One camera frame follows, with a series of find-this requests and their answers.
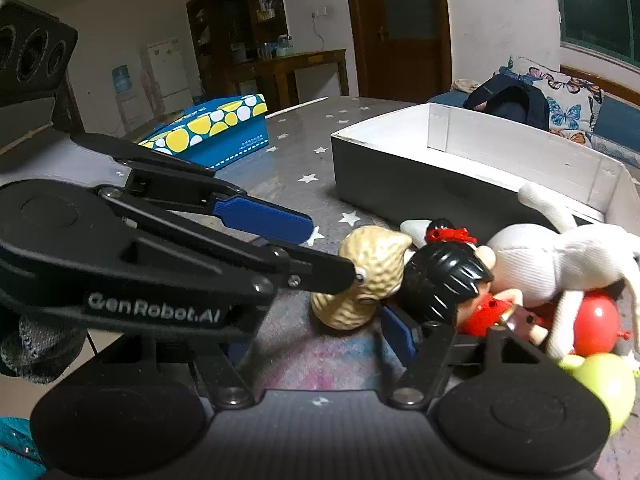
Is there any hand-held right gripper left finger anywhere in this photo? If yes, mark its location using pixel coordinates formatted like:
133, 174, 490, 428
187, 330, 256, 408

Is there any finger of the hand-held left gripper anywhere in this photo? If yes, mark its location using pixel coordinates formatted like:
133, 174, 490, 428
72, 132, 315, 247
100, 187, 358, 297

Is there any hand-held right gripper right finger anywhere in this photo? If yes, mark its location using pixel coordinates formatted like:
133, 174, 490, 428
382, 305, 561, 408

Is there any beige peanut toy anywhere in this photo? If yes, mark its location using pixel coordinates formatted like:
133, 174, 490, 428
310, 225, 413, 331

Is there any black-haired doll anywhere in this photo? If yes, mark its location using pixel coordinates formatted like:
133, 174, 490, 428
400, 217, 548, 348

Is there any white cardboard box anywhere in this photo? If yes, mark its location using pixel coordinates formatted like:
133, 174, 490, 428
330, 102, 640, 228

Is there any white plush rabbit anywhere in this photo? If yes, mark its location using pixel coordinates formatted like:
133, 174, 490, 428
400, 182, 640, 361

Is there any red round toy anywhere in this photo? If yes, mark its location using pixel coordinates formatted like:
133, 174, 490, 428
572, 287, 636, 356

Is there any green round toy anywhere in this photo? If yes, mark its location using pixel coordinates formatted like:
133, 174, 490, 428
557, 352, 640, 436

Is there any person's left hand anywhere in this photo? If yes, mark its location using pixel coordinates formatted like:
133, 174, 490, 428
0, 316, 87, 387

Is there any grey star-printed mattress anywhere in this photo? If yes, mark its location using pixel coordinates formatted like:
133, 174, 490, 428
85, 95, 640, 480

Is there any blue box with dots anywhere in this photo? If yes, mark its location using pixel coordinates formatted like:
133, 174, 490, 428
137, 94, 269, 170

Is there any wooden desk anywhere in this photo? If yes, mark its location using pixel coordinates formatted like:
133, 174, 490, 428
225, 49, 349, 108

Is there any water dispenser with blue bottle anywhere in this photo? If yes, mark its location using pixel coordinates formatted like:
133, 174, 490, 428
111, 64, 148, 136

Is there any white refrigerator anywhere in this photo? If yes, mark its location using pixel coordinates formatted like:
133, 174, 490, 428
145, 37, 193, 111

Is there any dark wooden cabinet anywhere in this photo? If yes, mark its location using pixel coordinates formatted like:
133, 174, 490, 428
186, 0, 291, 101

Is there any teal cloth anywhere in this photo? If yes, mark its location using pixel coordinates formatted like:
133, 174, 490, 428
0, 415, 46, 480

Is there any brown wooden door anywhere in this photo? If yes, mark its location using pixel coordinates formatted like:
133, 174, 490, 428
342, 0, 453, 103

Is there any dark blue backpack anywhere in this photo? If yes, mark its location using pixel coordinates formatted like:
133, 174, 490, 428
462, 72, 551, 131

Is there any butterfly print pillow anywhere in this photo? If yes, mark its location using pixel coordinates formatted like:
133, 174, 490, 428
505, 55, 606, 143

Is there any blue sofa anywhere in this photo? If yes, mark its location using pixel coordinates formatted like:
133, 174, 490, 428
427, 65, 640, 166

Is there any dark window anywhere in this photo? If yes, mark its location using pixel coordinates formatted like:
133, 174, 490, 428
552, 0, 640, 68

